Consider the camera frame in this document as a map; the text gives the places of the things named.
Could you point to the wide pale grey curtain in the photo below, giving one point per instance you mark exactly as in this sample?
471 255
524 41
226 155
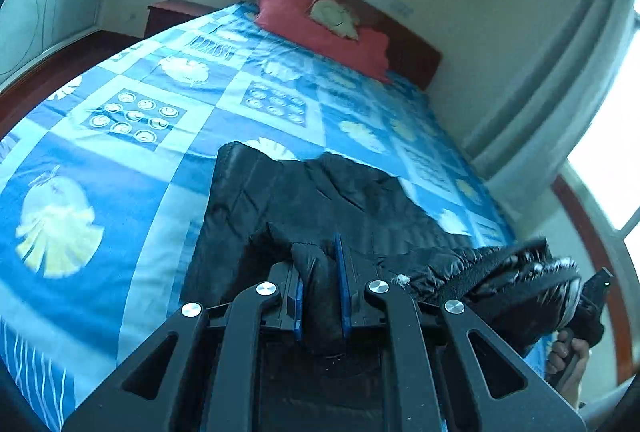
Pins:
550 87

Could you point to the red pillow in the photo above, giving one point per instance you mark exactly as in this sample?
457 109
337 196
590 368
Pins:
285 14

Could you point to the bed with blue patterned sheet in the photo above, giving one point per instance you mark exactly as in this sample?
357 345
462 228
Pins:
125 192

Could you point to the white wall socket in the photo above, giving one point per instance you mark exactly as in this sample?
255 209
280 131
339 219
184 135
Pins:
402 8

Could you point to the person's right hand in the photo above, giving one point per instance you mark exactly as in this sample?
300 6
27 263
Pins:
560 354

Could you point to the small printed cushion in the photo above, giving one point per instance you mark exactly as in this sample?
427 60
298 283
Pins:
330 14

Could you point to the long wooden window sill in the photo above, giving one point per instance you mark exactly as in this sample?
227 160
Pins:
590 252

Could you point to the black quilted down jacket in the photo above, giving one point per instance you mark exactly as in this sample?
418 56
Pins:
300 202

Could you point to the large framed window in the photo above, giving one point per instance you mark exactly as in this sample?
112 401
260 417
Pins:
610 172

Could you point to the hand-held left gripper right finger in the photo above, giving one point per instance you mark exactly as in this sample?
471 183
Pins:
341 282

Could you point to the brown wooden headboard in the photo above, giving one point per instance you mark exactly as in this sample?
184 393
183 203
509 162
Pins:
415 57

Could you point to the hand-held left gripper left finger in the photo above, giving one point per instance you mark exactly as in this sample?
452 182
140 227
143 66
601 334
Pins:
298 307

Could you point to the brown wooden nightstand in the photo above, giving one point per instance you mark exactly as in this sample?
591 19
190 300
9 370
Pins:
175 9

